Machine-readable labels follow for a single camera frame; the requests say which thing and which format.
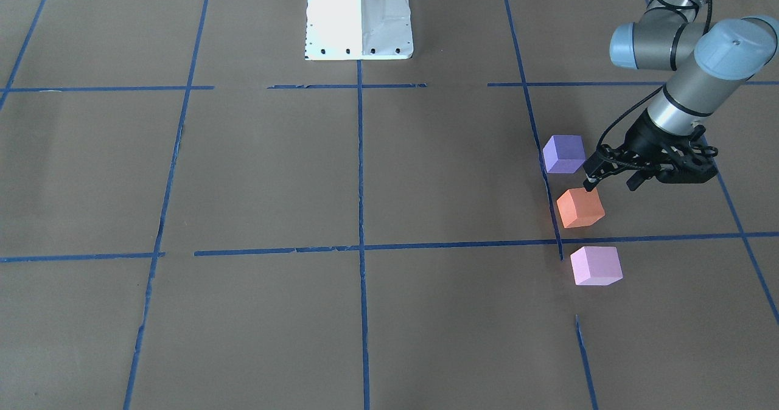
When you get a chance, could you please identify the orange foam cube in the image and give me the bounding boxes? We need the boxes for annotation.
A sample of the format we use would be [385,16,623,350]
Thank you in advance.
[556,188,606,228]

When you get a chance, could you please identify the purple foam cube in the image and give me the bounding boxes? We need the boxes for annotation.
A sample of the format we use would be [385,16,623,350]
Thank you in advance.
[542,134,588,174]

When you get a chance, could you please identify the pink foam cube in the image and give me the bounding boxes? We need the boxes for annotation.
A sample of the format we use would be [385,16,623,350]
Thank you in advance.
[570,246,624,286]

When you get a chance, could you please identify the brown paper table cover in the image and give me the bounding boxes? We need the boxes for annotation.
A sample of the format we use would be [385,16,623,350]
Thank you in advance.
[2,0,777,409]

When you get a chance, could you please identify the white camera mast pedestal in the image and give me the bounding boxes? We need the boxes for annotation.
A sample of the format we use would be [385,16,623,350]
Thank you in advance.
[304,0,414,61]

